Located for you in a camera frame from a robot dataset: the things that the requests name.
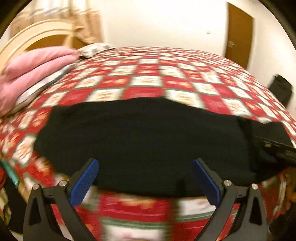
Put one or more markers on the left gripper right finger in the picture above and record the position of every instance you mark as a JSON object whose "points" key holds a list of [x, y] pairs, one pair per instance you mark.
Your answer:
{"points": [[250, 221]]}

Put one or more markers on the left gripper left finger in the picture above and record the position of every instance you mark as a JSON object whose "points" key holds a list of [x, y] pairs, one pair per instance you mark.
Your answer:
{"points": [[40, 222]]}

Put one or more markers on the black pants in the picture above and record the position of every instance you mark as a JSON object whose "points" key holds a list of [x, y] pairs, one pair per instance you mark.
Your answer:
{"points": [[147, 146]]}

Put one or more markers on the pile of clothes beside bed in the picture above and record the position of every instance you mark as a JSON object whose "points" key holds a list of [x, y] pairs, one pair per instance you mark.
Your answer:
{"points": [[13, 205]]}

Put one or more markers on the red checkered christmas bedspread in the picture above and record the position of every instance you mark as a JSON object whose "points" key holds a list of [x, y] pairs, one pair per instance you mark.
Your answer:
{"points": [[192, 77]]}

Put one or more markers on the brown wooden door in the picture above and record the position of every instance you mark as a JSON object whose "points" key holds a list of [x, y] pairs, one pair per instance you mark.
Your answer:
{"points": [[239, 39]]}

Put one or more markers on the pink folded quilt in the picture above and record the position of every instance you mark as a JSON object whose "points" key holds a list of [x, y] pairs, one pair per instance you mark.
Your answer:
{"points": [[25, 70]]}

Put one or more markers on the grey patterned pillow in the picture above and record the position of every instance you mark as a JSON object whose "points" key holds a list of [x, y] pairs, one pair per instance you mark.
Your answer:
{"points": [[30, 94]]}

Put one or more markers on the cream wooden headboard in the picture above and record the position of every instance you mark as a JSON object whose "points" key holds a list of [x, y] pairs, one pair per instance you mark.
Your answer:
{"points": [[41, 34]]}

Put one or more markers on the black bag by wall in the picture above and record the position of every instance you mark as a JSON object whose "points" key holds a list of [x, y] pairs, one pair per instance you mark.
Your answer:
{"points": [[281, 89]]}

